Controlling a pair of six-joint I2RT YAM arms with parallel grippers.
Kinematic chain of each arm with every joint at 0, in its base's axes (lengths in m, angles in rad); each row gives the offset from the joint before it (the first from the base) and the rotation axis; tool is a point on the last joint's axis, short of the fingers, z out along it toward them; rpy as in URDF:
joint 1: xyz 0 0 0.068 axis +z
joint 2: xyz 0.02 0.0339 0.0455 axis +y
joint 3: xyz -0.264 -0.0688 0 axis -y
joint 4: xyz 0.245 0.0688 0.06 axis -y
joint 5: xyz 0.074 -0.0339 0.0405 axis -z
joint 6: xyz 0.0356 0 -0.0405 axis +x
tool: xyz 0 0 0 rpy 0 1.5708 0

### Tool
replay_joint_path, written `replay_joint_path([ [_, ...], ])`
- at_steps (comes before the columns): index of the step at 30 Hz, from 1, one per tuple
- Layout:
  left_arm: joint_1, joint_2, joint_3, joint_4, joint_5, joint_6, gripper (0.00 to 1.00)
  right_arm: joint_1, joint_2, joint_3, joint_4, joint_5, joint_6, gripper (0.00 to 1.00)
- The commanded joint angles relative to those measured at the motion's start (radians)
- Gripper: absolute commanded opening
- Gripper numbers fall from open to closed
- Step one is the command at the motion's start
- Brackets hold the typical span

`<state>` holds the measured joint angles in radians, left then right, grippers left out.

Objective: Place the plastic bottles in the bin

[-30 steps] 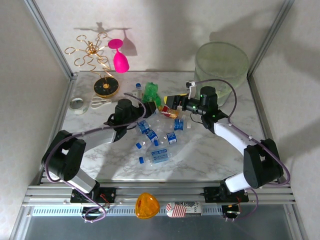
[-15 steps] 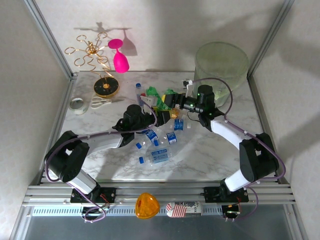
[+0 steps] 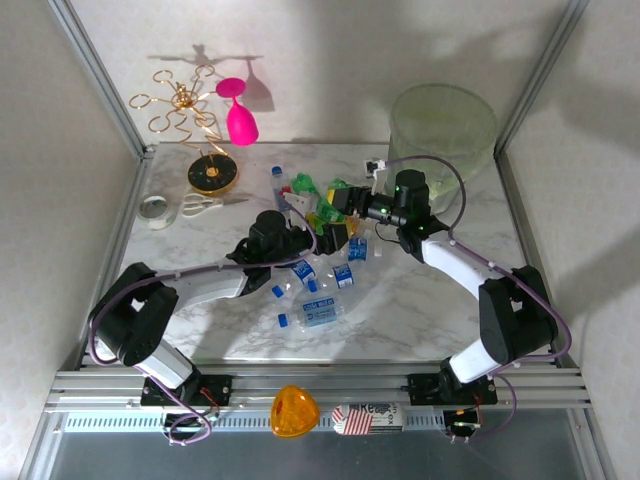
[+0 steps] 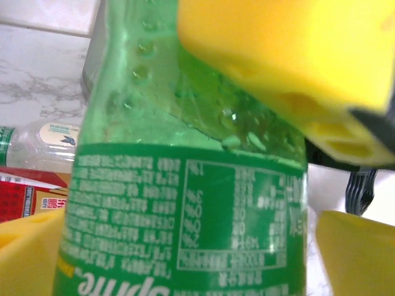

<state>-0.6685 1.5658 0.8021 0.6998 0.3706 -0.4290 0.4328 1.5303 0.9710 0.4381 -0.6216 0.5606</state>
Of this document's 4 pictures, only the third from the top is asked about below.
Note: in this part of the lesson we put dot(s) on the red label amber bottle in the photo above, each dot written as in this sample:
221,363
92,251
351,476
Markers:
352,227

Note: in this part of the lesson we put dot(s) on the green bottle yellow cap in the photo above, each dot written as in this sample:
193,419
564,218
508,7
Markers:
330,210
307,182

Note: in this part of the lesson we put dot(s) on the blue label bottle white cap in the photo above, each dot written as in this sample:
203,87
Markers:
359,249

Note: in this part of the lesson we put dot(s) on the red label bottle blue cap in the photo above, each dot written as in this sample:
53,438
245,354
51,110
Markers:
279,182

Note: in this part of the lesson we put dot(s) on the clear bottle blue cap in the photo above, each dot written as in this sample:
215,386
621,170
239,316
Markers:
276,291

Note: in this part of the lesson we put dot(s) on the large clear unlabelled bottle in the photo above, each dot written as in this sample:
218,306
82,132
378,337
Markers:
375,290

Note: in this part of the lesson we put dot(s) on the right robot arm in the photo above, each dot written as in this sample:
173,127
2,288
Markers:
515,320

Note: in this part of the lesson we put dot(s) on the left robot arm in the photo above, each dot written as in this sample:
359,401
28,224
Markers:
135,320

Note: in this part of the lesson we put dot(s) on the pink wine glass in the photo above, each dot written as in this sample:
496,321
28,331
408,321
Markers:
242,125

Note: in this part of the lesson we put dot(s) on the orange triangular plastic case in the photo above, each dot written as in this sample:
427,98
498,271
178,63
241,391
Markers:
295,412

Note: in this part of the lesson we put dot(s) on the grey metal lower shelf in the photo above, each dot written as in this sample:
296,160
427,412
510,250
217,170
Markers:
320,460

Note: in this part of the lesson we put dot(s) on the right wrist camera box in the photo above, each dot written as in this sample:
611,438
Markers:
376,172

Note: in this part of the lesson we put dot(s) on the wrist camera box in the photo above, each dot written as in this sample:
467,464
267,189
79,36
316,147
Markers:
376,172
297,202

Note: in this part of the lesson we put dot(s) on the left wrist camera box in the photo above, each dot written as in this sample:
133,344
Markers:
297,202

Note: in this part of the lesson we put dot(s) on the aluminium side rail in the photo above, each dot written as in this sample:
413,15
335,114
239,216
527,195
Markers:
530,250
119,250

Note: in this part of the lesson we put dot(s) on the aluminium frame post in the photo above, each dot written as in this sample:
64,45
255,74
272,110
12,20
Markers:
100,75
541,75

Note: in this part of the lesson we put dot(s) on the aluminium frame leg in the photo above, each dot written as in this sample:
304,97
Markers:
39,465
595,450

